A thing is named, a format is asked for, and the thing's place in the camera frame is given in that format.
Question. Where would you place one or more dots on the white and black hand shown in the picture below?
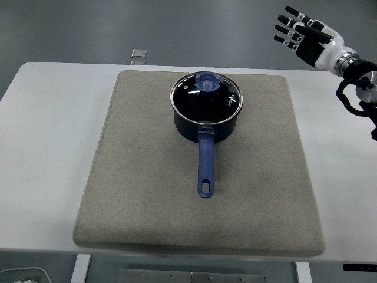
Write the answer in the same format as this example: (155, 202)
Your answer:
(312, 47)

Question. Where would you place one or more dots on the glass pot lid blue knob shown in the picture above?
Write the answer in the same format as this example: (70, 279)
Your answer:
(206, 100)

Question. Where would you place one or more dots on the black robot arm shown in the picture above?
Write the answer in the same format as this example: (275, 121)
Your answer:
(363, 88)

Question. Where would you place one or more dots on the beige fabric mat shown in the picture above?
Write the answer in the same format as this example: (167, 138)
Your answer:
(200, 171)

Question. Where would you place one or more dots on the small silver floor plate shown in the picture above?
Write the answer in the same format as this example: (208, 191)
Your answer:
(138, 53)

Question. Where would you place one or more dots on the black bar under table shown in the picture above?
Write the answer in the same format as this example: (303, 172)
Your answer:
(360, 267)

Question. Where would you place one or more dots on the white table leg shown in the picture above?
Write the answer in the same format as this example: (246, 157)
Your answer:
(80, 268)
(304, 272)

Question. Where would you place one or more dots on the grey metal plate with screws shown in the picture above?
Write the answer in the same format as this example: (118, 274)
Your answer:
(191, 276)

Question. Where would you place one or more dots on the white tray with rounded corner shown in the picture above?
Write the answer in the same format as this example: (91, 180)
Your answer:
(25, 274)

